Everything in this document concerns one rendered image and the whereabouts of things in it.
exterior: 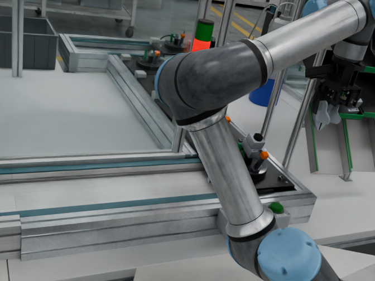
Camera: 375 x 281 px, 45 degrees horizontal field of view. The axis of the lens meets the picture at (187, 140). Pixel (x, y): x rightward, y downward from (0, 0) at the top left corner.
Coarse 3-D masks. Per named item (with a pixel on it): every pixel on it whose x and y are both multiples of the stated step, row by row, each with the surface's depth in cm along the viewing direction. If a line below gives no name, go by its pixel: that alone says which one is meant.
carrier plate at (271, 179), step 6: (270, 162) 158; (270, 168) 153; (276, 168) 154; (270, 174) 150; (276, 174) 151; (282, 174) 152; (252, 180) 144; (258, 180) 145; (264, 180) 146; (270, 180) 146; (276, 180) 147; (288, 180) 148; (258, 186) 141; (264, 186) 142; (270, 186) 143; (276, 186) 144; (282, 186) 144; (288, 186) 145; (294, 186) 146
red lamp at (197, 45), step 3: (195, 39) 134; (195, 42) 134; (198, 42) 133; (201, 42) 133; (204, 42) 133; (207, 42) 133; (195, 45) 134; (198, 45) 133; (201, 45) 133; (204, 45) 133; (207, 45) 134; (195, 48) 134; (198, 48) 134; (201, 48) 133; (204, 48) 133; (207, 48) 134; (192, 51) 136
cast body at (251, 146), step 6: (246, 138) 146; (252, 138) 143; (258, 138) 142; (246, 144) 146; (252, 144) 143; (258, 144) 143; (264, 144) 144; (246, 150) 146; (252, 150) 144; (252, 156) 145; (258, 156) 146
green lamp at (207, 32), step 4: (200, 24) 131; (204, 24) 130; (196, 28) 133; (200, 28) 131; (204, 28) 131; (208, 28) 131; (212, 28) 132; (196, 32) 133; (200, 32) 132; (204, 32) 131; (208, 32) 132; (212, 32) 133; (196, 36) 133; (200, 36) 132; (204, 36) 132; (208, 36) 132; (200, 40) 132; (204, 40) 132; (208, 40) 133
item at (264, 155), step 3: (258, 150) 142; (261, 150) 143; (261, 153) 140; (264, 153) 140; (267, 153) 140; (261, 156) 140; (264, 156) 139; (267, 156) 140; (258, 159) 142; (261, 159) 141; (264, 159) 142; (258, 162) 142; (261, 162) 142; (255, 165) 144; (258, 165) 143; (255, 168) 144; (258, 168) 145
